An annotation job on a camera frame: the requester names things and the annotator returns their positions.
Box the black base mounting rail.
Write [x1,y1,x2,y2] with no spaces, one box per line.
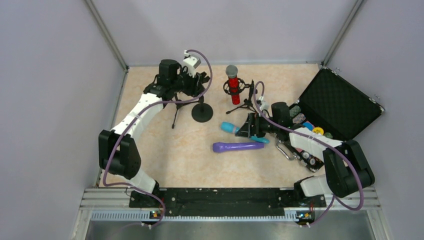
[129,187,327,217]

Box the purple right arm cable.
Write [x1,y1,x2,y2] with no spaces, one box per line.
[253,81,365,228]

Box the black round-base mic stand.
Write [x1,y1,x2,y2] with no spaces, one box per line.
[191,85,214,123]

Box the teal toy microphone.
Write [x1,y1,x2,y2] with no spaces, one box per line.
[220,121,270,144]

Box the red glitter microphone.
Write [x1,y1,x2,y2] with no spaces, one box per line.
[225,64,241,105]

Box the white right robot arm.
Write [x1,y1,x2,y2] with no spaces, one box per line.
[235,102,375,198]

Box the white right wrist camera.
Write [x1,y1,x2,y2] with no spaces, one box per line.
[256,96,270,112]

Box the black poker chip case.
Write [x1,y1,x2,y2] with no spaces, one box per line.
[274,66,385,173]

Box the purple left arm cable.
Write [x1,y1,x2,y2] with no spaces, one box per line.
[101,49,214,229]

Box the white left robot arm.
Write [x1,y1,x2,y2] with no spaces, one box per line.
[98,56,211,194]

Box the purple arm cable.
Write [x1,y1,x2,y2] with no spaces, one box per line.
[253,81,365,228]
[101,49,214,229]

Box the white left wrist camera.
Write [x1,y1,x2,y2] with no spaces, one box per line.
[181,50,202,77]

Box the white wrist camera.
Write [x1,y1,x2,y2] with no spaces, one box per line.
[181,50,202,77]
[256,96,270,112]

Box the black shock-mount tripod stand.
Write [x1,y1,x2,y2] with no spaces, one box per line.
[222,78,258,115]

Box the black tripod mic stand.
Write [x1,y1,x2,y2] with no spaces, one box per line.
[162,93,200,129]

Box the purple toy microphone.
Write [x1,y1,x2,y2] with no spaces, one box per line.
[212,142,265,153]

